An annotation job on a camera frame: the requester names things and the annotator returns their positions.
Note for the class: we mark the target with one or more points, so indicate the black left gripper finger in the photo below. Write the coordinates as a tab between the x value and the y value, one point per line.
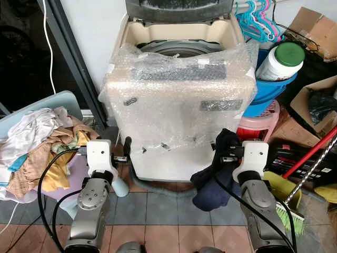
127	146

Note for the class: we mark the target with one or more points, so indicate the navy blue garment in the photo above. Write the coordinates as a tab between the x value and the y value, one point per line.
210	192

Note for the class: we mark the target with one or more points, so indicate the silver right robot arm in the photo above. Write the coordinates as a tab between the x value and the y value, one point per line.
260	226

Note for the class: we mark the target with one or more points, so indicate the beige top-load washing machine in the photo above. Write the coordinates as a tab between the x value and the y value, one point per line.
158	166

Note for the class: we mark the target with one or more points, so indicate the grey washing machine lid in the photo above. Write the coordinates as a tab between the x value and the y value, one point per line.
179	10

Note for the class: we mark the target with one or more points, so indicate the pink plastic stool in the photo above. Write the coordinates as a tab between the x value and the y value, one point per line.
258	124

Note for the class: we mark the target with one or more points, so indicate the yellow-green plastic dustpan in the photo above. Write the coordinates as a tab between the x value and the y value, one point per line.
276	184

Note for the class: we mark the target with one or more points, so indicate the clear bubble wrap sheet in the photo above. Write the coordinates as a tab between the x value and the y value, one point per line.
174	110

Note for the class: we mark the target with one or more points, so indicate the blue plastic basin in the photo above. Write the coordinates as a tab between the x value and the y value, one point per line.
263	100

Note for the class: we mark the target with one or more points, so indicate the black and red tool case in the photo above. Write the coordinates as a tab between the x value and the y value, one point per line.
295	158

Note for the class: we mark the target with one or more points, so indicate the yellow garment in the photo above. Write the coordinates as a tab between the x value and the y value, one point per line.
55	179

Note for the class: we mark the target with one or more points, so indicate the light blue plastic chair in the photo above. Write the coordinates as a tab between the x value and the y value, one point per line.
63	100

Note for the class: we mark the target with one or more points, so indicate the tan garment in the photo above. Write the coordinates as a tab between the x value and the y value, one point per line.
31	168

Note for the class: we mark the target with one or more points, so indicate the grey robot left leg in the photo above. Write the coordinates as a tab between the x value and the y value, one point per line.
129	247

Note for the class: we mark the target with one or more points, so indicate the grey robot leg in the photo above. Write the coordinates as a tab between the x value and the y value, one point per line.
129	247
210	250

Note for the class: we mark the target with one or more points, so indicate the grey robot right leg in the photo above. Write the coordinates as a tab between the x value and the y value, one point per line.
210	250

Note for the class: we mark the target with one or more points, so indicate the white bottle with green lid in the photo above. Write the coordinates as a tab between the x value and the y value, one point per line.
276	66

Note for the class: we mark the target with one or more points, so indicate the black plastic bag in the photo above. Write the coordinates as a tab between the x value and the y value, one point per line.
321	105

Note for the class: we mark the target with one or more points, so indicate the white turquoise patterned cloth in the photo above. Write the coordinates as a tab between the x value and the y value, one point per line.
10	175

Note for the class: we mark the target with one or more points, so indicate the cardboard box with black bag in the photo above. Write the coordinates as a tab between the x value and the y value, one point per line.
329	84

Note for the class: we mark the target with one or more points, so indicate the turquoise plastic hanger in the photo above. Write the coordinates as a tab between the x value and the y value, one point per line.
250	21

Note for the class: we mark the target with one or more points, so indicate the pink plastic hanger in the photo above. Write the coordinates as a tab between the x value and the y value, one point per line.
271	21

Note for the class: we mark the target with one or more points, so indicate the open brown cardboard box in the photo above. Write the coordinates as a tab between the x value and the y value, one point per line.
316	31

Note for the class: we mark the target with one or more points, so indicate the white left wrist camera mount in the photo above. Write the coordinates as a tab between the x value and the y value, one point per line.
100	155

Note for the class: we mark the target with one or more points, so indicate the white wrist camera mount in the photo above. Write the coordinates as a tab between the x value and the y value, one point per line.
253	158
100	155

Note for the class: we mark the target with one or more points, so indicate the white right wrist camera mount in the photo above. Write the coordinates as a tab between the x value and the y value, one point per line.
253	158

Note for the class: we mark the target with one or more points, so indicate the dark grey door frame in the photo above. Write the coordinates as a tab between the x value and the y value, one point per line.
75	63

